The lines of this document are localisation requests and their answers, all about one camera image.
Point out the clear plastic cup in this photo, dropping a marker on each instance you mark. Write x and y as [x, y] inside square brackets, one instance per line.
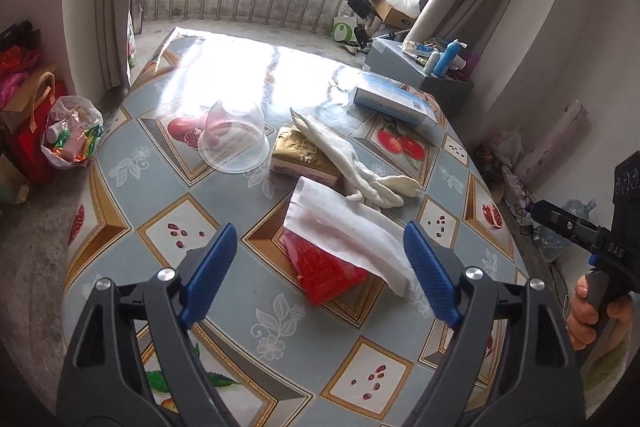
[235, 132]

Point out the red plastic packet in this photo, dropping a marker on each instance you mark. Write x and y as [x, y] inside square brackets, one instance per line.
[325, 274]

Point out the white green bag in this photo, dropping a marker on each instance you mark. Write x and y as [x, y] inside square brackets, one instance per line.
[345, 29]

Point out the small white bottle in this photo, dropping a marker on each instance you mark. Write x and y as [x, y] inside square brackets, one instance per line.
[432, 61]

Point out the person's right hand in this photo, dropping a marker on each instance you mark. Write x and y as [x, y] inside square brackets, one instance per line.
[582, 322]

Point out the purple cup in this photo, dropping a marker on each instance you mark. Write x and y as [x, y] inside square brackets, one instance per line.
[471, 64]

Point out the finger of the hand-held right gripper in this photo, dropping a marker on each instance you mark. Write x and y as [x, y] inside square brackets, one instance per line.
[565, 222]

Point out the red white bag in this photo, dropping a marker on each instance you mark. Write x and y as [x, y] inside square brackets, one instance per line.
[132, 42]

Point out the cardboard box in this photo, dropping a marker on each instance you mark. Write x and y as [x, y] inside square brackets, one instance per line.
[395, 14]

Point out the person's right forearm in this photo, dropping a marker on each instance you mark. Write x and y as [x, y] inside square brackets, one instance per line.
[607, 377]

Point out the white plastic bag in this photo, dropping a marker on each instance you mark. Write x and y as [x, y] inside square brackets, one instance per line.
[505, 147]

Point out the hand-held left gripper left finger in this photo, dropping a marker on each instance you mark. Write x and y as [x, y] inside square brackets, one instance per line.
[212, 274]

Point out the tan tissue packet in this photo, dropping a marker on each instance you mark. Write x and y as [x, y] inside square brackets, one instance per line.
[300, 154]

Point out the pink long carton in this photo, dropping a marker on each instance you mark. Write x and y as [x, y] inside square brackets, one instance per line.
[550, 142]

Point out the grey box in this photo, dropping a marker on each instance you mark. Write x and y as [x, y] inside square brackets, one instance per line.
[390, 57]

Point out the clear bag of snacks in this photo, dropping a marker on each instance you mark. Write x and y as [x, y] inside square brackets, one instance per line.
[72, 132]

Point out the blue white carton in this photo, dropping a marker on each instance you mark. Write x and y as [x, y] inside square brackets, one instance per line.
[390, 99]

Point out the red paper bag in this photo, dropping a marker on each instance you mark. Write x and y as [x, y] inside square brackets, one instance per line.
[35, 142]

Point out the white cloth glove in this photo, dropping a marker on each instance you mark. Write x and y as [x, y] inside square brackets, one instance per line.
[340, 157]

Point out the large water jug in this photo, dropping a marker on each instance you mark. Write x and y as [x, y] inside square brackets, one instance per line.
[555, 244]

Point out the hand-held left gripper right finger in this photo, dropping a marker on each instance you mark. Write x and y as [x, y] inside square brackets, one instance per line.
[430, 274]

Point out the blue spray bottle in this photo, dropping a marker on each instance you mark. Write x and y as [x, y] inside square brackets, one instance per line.
[445, 59]

